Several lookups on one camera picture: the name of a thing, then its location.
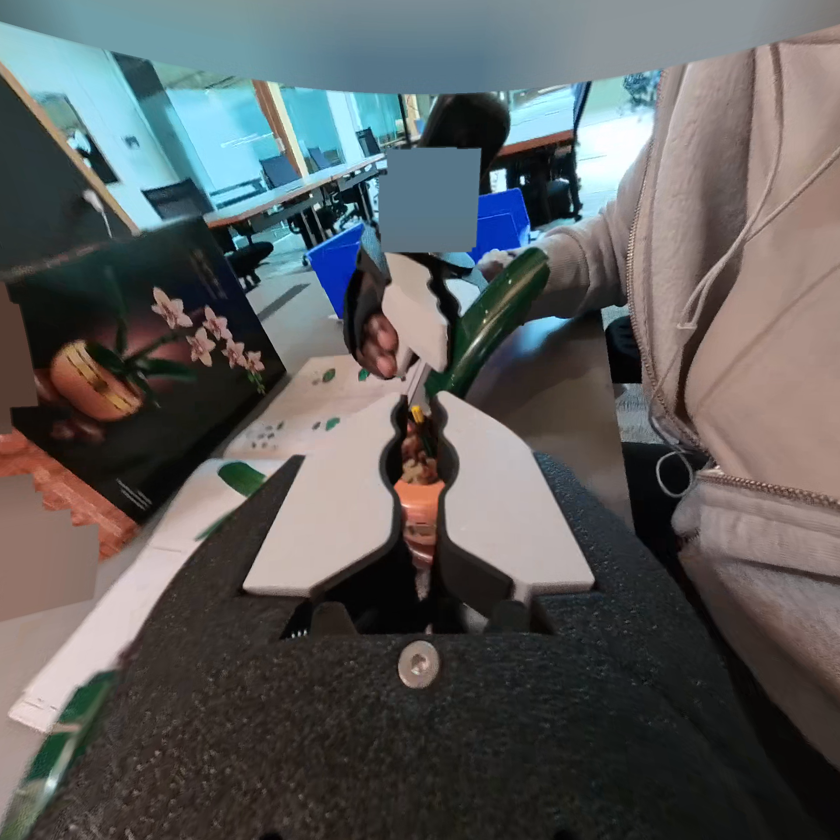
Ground blue plastic bin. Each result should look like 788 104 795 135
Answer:
307 188 531 321

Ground person's right forearm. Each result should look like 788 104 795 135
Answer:
518 213 660 322

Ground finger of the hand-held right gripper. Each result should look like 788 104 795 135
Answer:
382 252 460 409

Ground person's grey hoodie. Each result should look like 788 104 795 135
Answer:
623 26 840 769

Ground toy brick flower pot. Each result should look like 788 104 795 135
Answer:
384 403 455 601

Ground green toy brick leaf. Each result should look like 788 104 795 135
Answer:
427 246 552 401
10 669 122 834

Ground white instruction booklet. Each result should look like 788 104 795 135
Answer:
8 354 427 732

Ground person's right hand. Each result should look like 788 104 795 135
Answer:
343 262 403 382

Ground black chair armrest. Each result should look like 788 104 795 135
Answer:
604 317 643 385

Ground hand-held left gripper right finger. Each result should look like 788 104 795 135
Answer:
436 390 596 602

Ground grey desk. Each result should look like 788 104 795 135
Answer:
0 252 634 840

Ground wooden top office desk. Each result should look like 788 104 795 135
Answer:
492 129 585 221
203 154 388 253

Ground dark orchid print box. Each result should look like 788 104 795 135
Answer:
0 62 288 559

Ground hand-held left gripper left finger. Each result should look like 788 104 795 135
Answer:
241 392 403 599

